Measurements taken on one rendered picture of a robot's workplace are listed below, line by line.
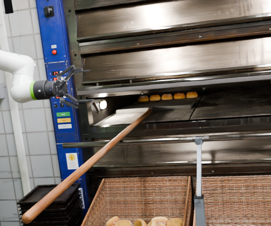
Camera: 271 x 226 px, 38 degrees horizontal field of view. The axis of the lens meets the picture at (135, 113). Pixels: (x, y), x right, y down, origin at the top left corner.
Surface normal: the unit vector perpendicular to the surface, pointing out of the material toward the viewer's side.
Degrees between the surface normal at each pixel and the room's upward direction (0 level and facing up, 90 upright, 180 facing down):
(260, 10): 70
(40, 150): 90
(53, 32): 90
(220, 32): 90
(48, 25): 90
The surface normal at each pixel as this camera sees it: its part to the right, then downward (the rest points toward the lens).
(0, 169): -0.24, 0.18
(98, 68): -0.25, -0.17
